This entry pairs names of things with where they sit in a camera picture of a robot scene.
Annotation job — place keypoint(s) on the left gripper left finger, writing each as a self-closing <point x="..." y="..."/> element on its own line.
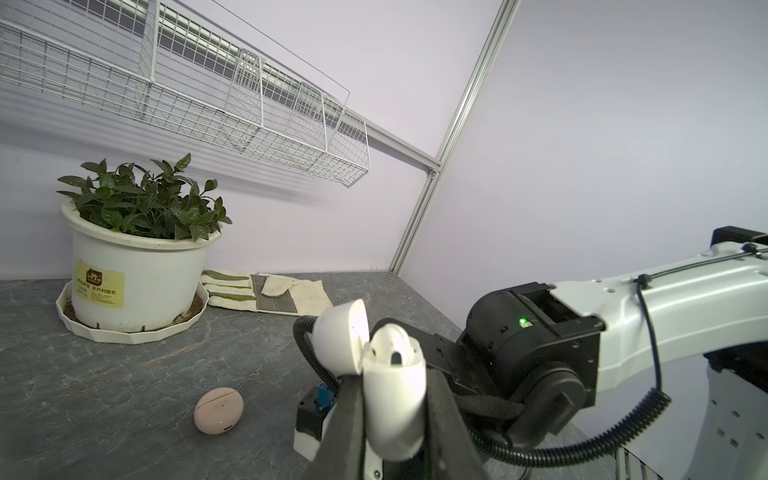
<point x="341" y="452"/>

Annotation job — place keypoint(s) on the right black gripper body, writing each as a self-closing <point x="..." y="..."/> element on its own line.
<point x="441" y="354"/>

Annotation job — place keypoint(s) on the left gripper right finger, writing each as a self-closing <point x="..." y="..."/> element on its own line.
<point x="450" y="453"/>

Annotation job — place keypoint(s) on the white earbud charging case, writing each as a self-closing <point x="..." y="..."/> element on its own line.
<point x="393" y="371"/>

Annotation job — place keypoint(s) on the pink earbud charging case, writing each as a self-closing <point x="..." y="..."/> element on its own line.
<point x="218" y="411"/>

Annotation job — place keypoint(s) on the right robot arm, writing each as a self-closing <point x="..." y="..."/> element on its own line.
<point x="544" y="375"/>

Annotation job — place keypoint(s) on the beige gardening glove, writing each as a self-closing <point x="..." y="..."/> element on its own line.
<point x="265" y="293"/>

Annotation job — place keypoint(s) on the potted green plant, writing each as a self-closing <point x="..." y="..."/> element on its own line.
<point x="140" y="245"/>

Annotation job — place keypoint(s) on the long white wire basket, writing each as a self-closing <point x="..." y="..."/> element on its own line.
<point x="156" y="64"/>

